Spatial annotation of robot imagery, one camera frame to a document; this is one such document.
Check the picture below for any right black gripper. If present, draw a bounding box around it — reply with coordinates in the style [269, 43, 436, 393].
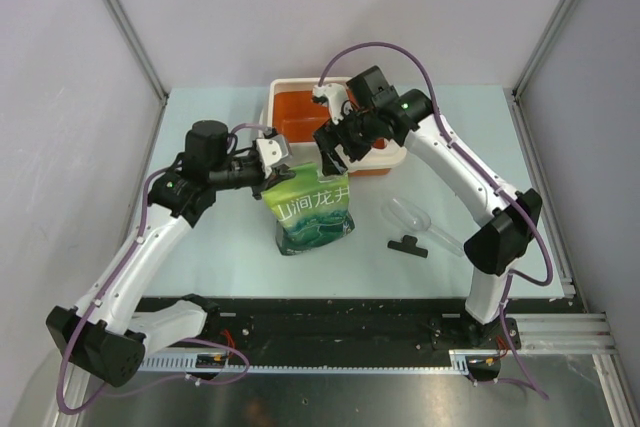
[312, 104, 379, 178]

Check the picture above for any green litter bag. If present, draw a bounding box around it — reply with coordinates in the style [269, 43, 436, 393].
[262, 162, 355, 256]

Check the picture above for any orange and cream litter box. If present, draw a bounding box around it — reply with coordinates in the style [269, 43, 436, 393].
[263, 75, 404, 180]

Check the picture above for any clear plastic scoop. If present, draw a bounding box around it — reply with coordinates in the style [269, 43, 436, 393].
[381, 197, 464, 257]

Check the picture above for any black bag clip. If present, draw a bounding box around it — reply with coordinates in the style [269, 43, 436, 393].
[387, 235, 429, 258]

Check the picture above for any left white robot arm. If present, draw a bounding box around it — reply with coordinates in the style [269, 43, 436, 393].
[46, 120, 294, 387]

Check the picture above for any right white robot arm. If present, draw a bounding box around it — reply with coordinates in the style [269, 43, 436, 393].
[312, 67, 542, 348]

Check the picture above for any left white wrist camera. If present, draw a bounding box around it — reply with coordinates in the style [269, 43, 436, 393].
[255, 128, 292, 177]

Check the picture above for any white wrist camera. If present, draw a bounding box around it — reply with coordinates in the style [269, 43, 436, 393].
[255, 128, 292, 177]
[312, 83, 351, 124]

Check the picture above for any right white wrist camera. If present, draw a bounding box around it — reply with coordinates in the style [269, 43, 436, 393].
[312, 83, 351, 124]

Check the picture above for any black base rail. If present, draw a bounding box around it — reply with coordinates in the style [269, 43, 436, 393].
[134, 296, 501, 368]

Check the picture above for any white slotted cable duct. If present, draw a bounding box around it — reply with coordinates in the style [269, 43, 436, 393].
[139, 349, 496, 375]

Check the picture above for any left aluminium frame post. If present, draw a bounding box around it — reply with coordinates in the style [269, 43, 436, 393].
[102, 0, 168, 105]

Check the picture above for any aluminium frame post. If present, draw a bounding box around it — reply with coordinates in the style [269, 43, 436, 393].
[102, 0, 168, 105]
[511, 0, 580, 101]

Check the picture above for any aluminium side rail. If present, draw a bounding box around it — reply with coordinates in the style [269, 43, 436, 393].
[504, 88, 639, 426]

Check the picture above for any right aluminium frame post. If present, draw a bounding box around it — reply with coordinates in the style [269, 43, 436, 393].
[511, 0, 580, 101]

